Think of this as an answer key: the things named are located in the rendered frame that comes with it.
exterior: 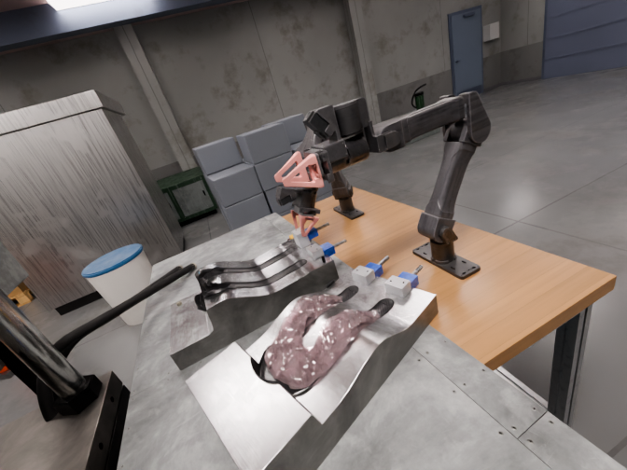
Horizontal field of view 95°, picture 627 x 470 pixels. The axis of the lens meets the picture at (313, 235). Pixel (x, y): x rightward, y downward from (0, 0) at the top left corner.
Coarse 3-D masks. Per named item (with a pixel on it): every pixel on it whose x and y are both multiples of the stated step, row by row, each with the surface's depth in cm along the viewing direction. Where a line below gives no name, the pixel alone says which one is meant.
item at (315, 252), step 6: (312, 246) 91; (318, 246) 90; (324, 246) 91; (330, 246) 90; (336, 246) 92; (312, 252) 88; (318, 252) 88; (324, 252) 89; (330, 252) 90; (312, 258) 90; (318, 258) 89
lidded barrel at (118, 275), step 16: (112, 256) 251; (128, 256) 238; (144, 256) 254; (96, 272) 227; (112, 272) 230; (128, 272) 238; (144, 272) 249; (96, 288) 238; (112, 288) 235; (128, 288) 240; (144, 288) 249; (112, 304) 244; (144, 304) 251; (128, 320) 253
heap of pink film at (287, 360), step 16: (304, 304) 65; (320, 304) 66; (336, 304) 69; (288, 320) 64; (304, 320) 63; (336, 320) 59; (352, 320) 58; (368, 320) 60; (288, 336) 62; (320, 336) 58; (336, 336) 56; (352, 336) 56; (272, 352) 59; (288, 352) 58; (304, 352) 55; (320, 352) 56; (336, 352) 54; (272, 368) 55; (288, 368) 54; (304, 368) 53; (320, 368) 54; (288, 384) 53; (304, 384) 53
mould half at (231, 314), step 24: (216, 264) 96; (240, 264) 98; (288, 264) 91; (312, 264) 87; (240, 288) 81; (264, 288) 83; (288, 288) 82; (312, 288) 85; (192, 312) 87; (216, 312) 75; (240, 312) 78; (264, 312) 81; (192, 336) 77; (216, 336) 77; (240, 336) 80; (192, 360) 76
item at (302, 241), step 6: (306, 228) 101; (312, 228) 99; (318, 228) 100; (294, 234) 98; (300, 234) 96; (312, 234) 98; (318, 234) 99; (300, 240) 96; (306, 240) 97; (300, 246) 97
